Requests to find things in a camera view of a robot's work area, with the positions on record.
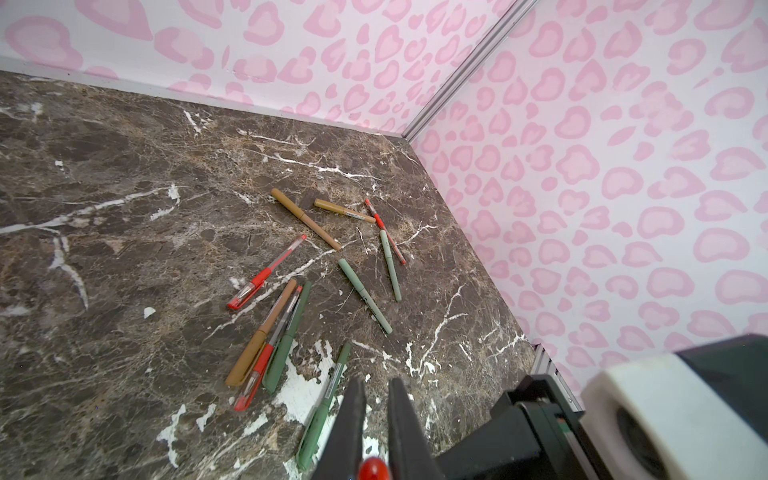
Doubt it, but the brown pen in cluster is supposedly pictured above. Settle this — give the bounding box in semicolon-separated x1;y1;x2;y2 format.
225;279;298;387

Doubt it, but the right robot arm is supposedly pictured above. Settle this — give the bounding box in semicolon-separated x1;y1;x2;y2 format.
437;334;767;479

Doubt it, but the green pen front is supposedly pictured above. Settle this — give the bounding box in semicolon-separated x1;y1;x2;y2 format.
296;342;352;472

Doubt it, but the green pen centre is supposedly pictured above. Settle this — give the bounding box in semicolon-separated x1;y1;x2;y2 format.
338;258;393;335

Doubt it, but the brown pen long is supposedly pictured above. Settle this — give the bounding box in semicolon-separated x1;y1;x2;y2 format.
270;188;342;251

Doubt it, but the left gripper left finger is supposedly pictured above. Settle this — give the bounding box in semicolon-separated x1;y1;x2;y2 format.
311;376;366;480

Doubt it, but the green pen in cluster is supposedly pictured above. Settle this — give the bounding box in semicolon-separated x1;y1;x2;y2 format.
262;281;313;393

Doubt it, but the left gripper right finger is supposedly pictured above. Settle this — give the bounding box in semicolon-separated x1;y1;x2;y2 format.
387;377;445;480

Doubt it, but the brown pen short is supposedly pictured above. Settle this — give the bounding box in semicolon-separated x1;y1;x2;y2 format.
313;199;376;224

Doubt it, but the green pen right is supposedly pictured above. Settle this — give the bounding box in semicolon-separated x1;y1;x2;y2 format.
379;230;402;302

